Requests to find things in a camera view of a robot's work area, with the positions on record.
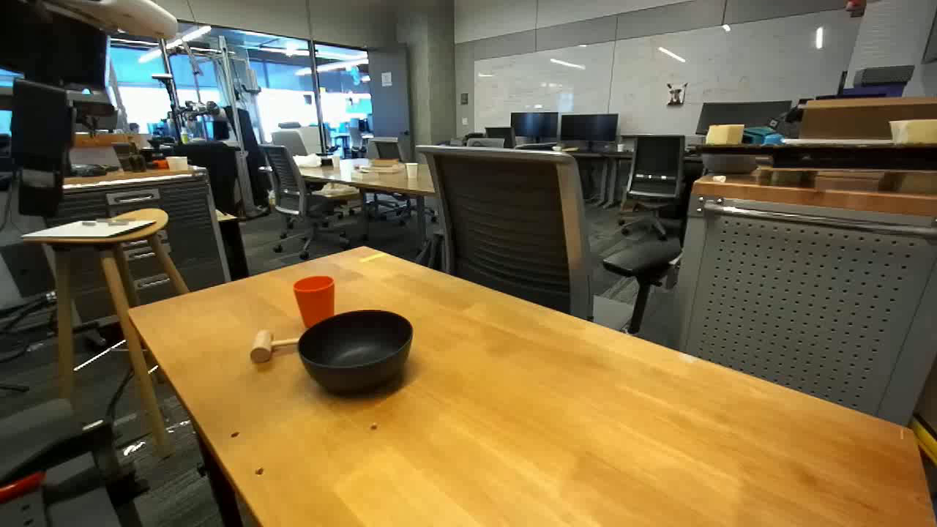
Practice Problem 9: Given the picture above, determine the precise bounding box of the orange plastic cup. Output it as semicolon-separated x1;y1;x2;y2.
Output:
294;273;338;332

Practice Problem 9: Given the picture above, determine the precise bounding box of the black bowl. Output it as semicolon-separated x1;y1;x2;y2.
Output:
297;308;417;398

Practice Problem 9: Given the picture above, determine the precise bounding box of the grey metal cabinet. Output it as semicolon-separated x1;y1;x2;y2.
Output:
417;144;596;323

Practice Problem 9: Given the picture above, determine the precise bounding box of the long wooden desk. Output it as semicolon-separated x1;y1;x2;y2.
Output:
291;155;441;198

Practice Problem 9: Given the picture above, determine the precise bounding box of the black computer monitor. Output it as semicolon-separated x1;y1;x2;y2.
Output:
506;109;564;149
561;111;621;149

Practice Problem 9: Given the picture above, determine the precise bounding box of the grey swivel chair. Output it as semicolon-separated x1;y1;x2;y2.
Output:
255;144;367;260

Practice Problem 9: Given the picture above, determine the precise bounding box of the black office chair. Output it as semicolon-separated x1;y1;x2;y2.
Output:
597;131;688;338

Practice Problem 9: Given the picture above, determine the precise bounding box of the small wooden mallet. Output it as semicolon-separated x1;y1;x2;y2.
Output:
250;327;304;367

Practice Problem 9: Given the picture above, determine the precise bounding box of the small beige box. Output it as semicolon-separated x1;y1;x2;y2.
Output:
703;121;748;149

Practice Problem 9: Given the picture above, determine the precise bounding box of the grey drawer cabinet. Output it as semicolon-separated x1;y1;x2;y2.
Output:
57;163;234;298

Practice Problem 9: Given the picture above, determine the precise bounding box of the grey perforated metal cart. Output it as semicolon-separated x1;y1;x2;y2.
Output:
678;191;937;428

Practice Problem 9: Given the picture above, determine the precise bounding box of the round wooden stool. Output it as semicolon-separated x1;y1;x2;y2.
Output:
22;204;192;456

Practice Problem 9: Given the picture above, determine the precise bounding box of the white paper sheet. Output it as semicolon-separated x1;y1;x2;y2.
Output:
22;215;160;245

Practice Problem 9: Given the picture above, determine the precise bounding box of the brown wooden box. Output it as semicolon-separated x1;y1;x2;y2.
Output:
801;95;937;144

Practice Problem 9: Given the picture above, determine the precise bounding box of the tall black monitor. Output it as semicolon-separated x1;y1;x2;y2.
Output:
9;80;78;219

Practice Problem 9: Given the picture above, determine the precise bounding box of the red handled tool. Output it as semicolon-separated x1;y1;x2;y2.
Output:
0;468;48;507

